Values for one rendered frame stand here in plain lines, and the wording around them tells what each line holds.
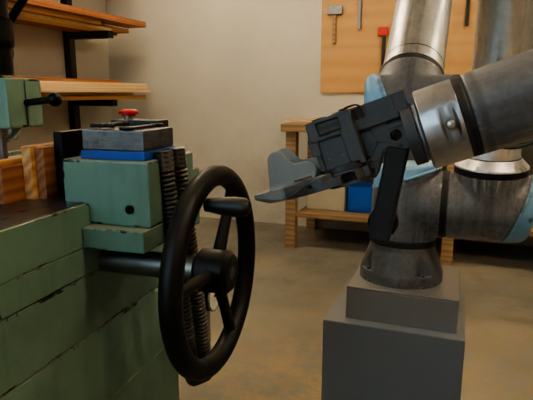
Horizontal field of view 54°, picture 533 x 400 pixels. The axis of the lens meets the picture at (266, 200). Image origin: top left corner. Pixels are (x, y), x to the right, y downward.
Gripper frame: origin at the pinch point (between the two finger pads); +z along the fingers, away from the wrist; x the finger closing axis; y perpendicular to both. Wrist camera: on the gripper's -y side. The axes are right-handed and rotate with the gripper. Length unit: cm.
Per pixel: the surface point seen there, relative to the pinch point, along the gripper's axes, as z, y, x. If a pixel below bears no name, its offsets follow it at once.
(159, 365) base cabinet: 35.8, -24.4, -15.7
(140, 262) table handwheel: 20.7, -3.0, 0.1
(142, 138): 13.6, 12.8, 0.1
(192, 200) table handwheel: 6.3, 3.3, 6.8
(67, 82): 189, 91, -236
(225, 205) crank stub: 3.5, 1.2, 4.6
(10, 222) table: 26.0, 7.9, 13.7
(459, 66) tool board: -46, 16, -328
